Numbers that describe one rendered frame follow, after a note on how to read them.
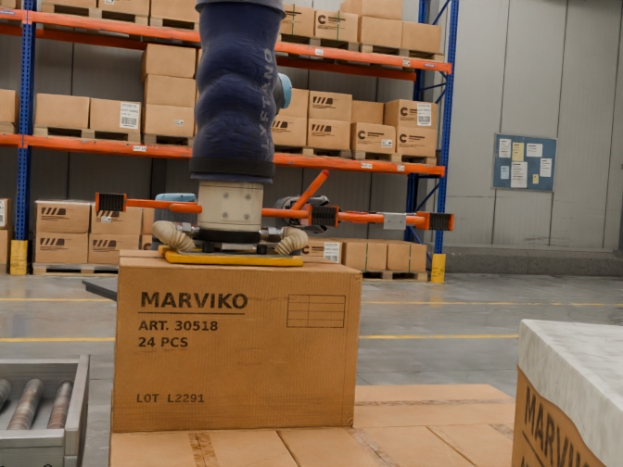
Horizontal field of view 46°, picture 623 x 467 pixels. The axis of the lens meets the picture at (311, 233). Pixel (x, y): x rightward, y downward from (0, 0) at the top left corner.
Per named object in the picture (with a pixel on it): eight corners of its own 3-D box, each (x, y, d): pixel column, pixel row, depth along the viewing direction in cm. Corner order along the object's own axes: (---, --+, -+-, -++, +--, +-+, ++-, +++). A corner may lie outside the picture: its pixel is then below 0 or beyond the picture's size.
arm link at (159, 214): (146, 235, 281) (149, 190, 281) (188, 237, 290) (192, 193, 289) (158, 239, 268) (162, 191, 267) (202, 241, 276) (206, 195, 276)
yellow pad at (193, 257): (169, 262, 177) (170, 242, 177) (164, 258, 187) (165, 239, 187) (303, 267, 187) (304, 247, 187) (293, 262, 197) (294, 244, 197)
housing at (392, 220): (383, 229, 205) (384, 212, 205) (374, 227, 212) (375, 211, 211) (406, 230, 207) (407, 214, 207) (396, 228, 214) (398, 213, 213)
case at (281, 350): (112, 433, 173) (119, 264, 171) (112, 386, 212) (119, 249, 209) (353, 426, 189) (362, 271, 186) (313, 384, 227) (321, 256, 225)
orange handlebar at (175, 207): (128, 212, 185) (128, 198, 185) (122, 208, 214) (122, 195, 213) (456, 228, 212) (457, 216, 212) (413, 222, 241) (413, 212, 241)
